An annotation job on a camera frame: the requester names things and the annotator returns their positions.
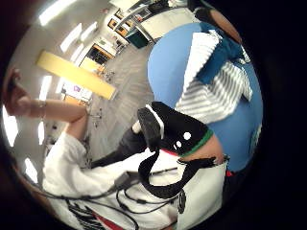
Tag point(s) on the teal blue cloth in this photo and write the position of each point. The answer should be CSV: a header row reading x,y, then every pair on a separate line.
x,y
220,60

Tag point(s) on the white counter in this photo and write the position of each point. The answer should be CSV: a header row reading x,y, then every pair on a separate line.
x,y
169,22

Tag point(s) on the yellow ceiling panel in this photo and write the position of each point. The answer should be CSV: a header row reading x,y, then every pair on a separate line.
x,y
75,74

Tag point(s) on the dark teal cabinet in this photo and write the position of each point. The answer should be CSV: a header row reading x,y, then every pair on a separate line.
x,y
137,38

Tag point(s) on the wooden framed doorway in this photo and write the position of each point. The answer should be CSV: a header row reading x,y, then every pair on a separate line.
x,y
97,56

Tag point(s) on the white grey striped towel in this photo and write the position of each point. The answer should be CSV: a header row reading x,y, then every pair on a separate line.
x,y
211,96

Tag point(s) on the group of ceiling lights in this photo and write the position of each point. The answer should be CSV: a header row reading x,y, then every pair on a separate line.
x,y
72,36

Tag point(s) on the brown and black object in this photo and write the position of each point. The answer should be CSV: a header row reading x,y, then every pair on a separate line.
x,y
220,22

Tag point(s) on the orange framed wall pictures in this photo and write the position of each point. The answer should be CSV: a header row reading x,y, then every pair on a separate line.
x,y
119,27

